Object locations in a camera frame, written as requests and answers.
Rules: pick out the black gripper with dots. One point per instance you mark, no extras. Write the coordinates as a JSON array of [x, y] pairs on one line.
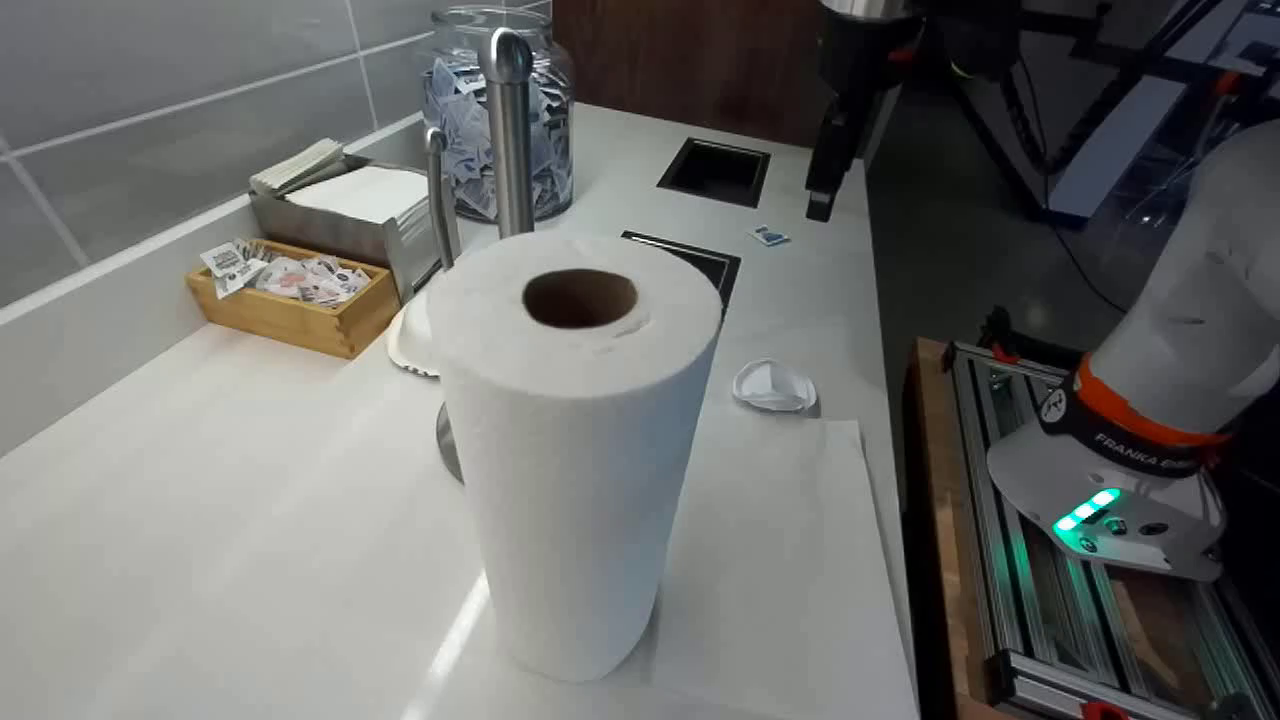
[[863, 54]]

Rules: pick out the white paper towel roll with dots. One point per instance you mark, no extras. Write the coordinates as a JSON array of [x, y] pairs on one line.
[[573, 377]]

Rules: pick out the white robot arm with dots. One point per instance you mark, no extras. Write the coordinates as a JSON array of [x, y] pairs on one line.
[[1118, 457]]

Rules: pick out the metal paper towel holder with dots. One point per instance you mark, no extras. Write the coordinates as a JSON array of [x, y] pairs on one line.
[[506, 69]]

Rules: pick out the black square counter opening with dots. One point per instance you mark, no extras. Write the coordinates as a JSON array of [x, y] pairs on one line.
[[716, 174]]

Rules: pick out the crumpled white wrapper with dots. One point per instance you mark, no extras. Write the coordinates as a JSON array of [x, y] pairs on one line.
[[775, 391]]

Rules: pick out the glass jar with packets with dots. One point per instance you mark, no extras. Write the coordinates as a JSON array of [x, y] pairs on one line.
[[455, 93]]

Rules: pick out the white paper sheet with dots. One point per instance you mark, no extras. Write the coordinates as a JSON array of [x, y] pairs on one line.
[[777, 590]]

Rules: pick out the metal napkin dispenser box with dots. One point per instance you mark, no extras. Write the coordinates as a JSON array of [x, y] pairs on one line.
[[337, 200]]

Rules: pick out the wooden tray with packets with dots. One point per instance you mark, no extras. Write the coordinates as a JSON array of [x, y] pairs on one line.
[[294, 292]]

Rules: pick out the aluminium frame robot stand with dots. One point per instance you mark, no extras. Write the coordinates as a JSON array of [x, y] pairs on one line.
[[1052, 637]]

